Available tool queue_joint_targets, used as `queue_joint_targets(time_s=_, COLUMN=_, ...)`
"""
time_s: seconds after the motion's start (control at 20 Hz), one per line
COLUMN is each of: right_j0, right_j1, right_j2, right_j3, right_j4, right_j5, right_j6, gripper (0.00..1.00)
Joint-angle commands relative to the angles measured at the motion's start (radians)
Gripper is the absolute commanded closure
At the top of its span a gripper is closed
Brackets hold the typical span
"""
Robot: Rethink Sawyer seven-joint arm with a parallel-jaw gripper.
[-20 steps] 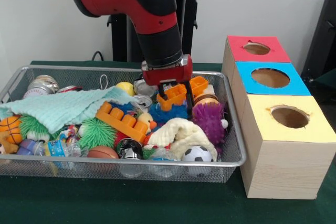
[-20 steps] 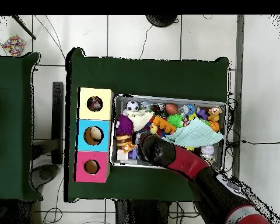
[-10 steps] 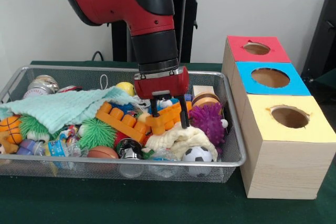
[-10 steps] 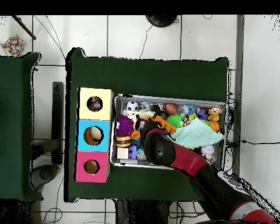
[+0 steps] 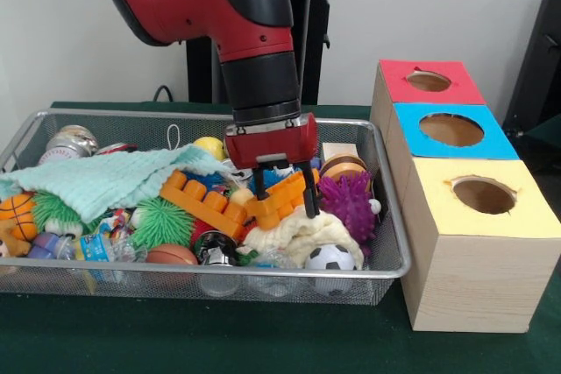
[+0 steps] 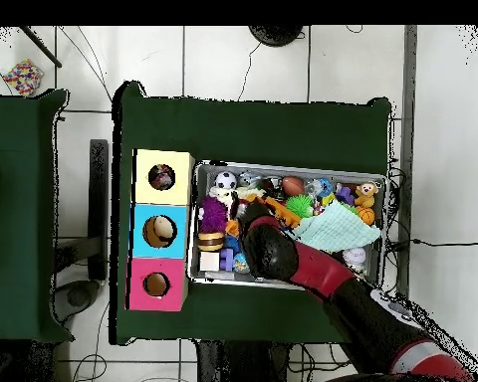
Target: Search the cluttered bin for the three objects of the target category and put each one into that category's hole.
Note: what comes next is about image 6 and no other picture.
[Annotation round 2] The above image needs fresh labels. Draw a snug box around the colourful patterned cloth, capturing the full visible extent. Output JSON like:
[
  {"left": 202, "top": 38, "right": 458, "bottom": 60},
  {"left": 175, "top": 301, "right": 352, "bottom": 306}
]
[
  {"left": 2, "top": 58, "right": 45, "bottom": 97},
  {"left": 148, "top": 163, "right": 176, "bottom": 191}
]

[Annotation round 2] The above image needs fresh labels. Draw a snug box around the mint green cloth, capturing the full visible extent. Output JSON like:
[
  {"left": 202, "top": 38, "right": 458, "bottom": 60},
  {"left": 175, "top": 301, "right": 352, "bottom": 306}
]
[{"left": 292, "top": 200, "right": 382, "bottom": 253}]

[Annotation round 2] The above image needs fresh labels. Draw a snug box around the silver mesh bin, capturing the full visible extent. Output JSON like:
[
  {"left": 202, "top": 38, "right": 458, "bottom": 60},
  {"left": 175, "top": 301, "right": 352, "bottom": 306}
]
[{"left": 186, "top": 159, "right": 388, "bottom": 294}]

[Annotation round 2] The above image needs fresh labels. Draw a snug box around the wooden box with three holes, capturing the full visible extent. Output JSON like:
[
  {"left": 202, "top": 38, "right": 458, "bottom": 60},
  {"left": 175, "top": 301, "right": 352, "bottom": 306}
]
[{"left": 124, "top": 148, "right": 196, "bottom": 312}]

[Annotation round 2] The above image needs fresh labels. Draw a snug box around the purple spiky toy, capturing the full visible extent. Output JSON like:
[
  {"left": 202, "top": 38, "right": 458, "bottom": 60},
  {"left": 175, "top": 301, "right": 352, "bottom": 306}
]
[{"left": 198, "top": 195, "right": 229, "bottom": 234}]

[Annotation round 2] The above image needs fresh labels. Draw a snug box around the small soccer ball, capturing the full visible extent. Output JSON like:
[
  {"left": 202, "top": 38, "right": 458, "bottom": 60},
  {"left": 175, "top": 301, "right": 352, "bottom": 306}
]
[{"left": 213, "top": 170, "right": 239, "bottom": 191}]

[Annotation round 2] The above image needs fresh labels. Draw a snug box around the toy burger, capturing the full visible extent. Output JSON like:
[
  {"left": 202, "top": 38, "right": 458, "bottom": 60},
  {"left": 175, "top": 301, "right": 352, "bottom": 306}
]
[{"left": 196, "top": 231, "right": 225, "bottom": 252}]

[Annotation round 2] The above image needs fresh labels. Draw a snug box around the small brown football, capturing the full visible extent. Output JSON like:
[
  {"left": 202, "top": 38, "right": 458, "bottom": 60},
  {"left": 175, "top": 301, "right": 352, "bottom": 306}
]
[{"left": 281, "top": 175, "right": 306, "bottom": 197}]

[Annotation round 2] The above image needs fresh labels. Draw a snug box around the green spiky ball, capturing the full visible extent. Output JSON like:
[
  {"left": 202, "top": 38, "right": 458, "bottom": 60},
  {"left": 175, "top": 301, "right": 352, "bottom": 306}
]
[{"left": 285, "top": 193, "right": 315, "bottom": 218}]

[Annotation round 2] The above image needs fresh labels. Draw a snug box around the white baseball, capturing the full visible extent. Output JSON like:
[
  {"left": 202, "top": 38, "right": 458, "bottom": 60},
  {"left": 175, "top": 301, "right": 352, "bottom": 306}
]
[{"left": 342, "top": 247, "right": 366, "bottom": 265}]

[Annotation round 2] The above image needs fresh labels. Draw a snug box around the small orange basketball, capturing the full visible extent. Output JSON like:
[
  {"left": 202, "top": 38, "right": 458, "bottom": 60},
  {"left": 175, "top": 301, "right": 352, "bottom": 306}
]
[{"left": 356, "top": 206, "right": 376, "bottom": 226}]

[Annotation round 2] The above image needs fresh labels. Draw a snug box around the small brown teddy bear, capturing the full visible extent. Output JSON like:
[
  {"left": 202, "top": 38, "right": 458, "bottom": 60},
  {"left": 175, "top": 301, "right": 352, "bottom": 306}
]
[{"left": 354, "top": 181, "right": 381, "bottom": 208}]

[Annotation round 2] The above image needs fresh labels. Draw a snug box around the black round object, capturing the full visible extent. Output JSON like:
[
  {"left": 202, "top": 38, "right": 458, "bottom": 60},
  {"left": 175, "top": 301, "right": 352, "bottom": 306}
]
[{"left": 247, "top": 25, "right": 306, "bottom": 48}]

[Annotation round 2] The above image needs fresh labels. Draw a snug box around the grey rounded object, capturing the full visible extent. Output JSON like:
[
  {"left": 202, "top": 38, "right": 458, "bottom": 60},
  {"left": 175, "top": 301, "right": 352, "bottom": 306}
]
[{"left": 49, "top": 279, "right": 102, "bottom": 324}]

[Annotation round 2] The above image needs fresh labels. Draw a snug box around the black rod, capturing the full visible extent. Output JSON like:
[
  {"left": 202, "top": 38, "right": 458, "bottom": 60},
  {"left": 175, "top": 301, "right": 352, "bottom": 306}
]
[{"left": 19, "top": 25, "right": 63, "bottom": 69}]

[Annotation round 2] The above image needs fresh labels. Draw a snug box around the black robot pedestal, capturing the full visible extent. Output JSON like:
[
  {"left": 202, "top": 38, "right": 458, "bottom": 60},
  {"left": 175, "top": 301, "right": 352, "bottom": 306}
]
[{"left": 196, "top": 339, "right": 292, "bottom": 382}]

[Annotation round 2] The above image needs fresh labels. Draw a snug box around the thin black cable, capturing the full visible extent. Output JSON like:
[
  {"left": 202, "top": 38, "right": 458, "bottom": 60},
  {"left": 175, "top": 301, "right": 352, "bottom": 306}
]
[{"left": 411, "top": 237, "right": 478, "bottom": 248}]

